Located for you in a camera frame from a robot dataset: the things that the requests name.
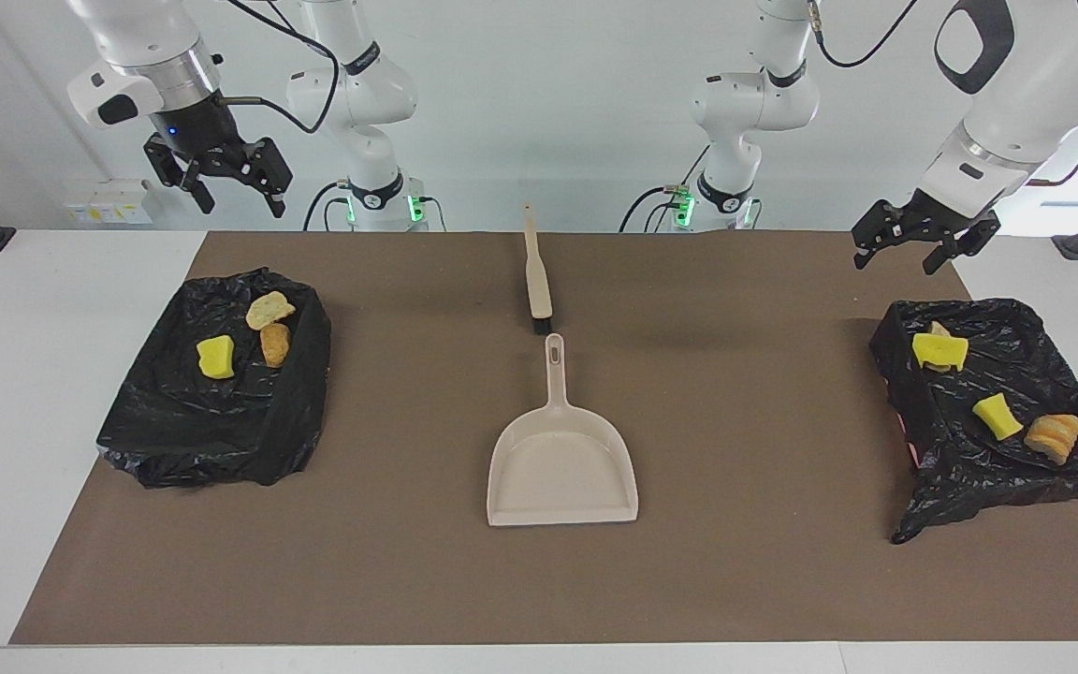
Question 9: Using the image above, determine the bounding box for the beige plastic dustpan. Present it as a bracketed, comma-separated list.
[487, 333, 640, 527]

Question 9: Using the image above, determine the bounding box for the striped toy croissant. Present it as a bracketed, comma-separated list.
[1025, 414, 1078, 466]

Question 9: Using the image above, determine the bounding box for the black base power cable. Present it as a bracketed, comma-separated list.
[303, 181, 353, 232]

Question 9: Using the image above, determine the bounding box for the yellow sponge with green back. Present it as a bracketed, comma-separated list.
[197, 335, 236, 380]

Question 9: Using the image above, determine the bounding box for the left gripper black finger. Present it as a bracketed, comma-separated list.
[923, 220, 1000, 276]
[852, 201, 905, 272]

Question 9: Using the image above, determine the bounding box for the small yellow sponge piece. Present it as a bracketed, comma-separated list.
[972, 393, 1025, 442]

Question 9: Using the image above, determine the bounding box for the brown oval bread roll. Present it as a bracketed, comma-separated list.
[260, 323, 293, 369]

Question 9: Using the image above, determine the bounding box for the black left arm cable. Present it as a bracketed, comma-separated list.
[806, 0, 1078, 188]

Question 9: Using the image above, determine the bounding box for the black bag-lined bin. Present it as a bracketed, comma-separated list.
[869, 298, 1078, 546]
[96, 269, 332, 490]

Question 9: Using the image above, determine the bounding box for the white labelled wall box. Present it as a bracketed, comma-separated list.
[65, 180, 166, 225]

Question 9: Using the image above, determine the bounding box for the beige hand brush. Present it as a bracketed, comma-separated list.
[523, 204, 554, 336]

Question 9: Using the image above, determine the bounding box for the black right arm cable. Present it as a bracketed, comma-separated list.
[216, 0, 339, 134]

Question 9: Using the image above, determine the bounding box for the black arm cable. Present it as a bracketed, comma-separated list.
[806, 0, 1078, 188]
[216, 0, 339, 134]

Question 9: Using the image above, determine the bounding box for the large yellow sponge piece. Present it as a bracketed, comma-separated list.
[911, 332, 970, 373]

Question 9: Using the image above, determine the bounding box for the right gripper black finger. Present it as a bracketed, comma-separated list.
[144, 139, 216, 215]
[223, 137, 294, 219]

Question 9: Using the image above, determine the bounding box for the brown table mat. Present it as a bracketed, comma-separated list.
[10, 231, 1078, 647]

